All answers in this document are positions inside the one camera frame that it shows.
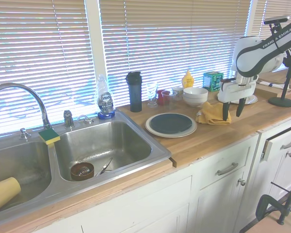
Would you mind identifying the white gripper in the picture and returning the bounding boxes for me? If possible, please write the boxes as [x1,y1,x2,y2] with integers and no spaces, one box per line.
[217,79,257,121]

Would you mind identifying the yellow terry cloth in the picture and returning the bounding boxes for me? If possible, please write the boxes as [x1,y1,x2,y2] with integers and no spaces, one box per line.
[195,101,232,125]

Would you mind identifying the white dinner plate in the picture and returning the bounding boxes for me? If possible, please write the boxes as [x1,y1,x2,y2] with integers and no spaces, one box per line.
[230,94,259,105]

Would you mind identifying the blue plate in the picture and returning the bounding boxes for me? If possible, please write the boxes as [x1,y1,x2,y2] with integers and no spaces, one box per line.
[150,113,194,134]

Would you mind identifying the dark plate on white plate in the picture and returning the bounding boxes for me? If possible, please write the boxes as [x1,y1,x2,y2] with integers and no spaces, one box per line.
[145,112,198,138]

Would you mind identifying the green cardboard box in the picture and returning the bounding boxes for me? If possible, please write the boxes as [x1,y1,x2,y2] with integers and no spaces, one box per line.
[203,71,224,92]

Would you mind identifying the wooden tray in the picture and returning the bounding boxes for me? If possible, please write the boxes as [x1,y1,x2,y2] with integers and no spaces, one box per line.
[256,77,291,98]

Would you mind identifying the white ceramic bowl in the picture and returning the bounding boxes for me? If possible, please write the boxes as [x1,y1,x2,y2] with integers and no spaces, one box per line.
[183,96,208,108]
[183,87,209,102]

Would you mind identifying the white rolled cloth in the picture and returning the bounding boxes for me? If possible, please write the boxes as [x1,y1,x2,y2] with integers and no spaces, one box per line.
[259,81,285,89]

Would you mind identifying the yellow mustard bottle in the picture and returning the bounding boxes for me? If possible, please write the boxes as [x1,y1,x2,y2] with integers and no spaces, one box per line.
[181,69,195,89]

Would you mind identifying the small glass jar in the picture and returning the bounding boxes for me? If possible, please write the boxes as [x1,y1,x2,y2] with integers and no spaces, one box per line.
[172,86,184,101]

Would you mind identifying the clear plastic cup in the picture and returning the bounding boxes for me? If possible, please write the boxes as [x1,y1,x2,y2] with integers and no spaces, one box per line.
[161,90,177,110]

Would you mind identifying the red cup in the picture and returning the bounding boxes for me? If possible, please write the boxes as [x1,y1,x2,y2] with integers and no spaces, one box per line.
[156,89,171,106]

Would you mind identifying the clear footed glass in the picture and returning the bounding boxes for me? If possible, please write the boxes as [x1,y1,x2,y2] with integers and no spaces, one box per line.
[146,82,159,108]

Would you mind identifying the white window blind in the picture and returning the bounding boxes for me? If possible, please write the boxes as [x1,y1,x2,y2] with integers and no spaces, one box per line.
[0,0,99,139]
[253,0,291,73]
[99,0,253,107]

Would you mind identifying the black shaker bottle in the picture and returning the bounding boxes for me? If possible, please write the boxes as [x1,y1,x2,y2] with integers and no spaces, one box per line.
[125,71,143,113]

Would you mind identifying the black clamp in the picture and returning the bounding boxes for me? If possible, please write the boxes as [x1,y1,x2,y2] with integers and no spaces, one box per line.
[255,182,291,225]

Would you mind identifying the white kitchen cabinet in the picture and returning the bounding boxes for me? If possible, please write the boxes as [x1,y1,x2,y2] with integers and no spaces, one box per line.
[33,114,291,233]

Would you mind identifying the Dawn dish soap bottle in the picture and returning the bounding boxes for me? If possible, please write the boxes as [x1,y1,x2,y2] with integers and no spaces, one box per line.
[97,74,117,120]

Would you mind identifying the stainless steel double sink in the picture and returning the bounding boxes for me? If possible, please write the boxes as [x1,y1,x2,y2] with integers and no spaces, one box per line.
[0,109,172,221]

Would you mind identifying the metal utensils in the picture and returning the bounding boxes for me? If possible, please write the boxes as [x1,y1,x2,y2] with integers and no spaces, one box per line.
[94,157,114,177]

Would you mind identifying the brown bowl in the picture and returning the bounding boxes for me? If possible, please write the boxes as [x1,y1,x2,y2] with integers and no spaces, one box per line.
[70,162,95,182]

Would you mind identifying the yellow green sponge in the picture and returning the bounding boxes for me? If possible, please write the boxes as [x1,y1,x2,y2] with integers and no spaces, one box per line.
[38,128,61,146]

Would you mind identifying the chrome sink faucet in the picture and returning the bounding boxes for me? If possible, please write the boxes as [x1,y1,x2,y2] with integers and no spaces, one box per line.
[0,83,52,130]

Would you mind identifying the chrome sink knob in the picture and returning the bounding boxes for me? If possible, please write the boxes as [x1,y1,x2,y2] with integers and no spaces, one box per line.
[18,128,32,140]

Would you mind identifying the yellow plastic cup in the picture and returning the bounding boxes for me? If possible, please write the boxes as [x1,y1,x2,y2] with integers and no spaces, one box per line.
[0,177,22,216]

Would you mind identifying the black camera stand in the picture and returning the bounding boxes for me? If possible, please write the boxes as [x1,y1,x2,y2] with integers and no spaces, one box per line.
[268,23,291,108]

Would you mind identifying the grey stereo camera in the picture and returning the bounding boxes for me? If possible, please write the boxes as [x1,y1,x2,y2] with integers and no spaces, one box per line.
[263,16,291,25]

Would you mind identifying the chrome sink ring fitting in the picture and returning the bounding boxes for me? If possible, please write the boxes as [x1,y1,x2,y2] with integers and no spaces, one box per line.
[77,114,93,124]

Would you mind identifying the chrome faucet handle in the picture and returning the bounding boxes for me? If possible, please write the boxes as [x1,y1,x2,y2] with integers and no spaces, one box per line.
[63,109,75,129]

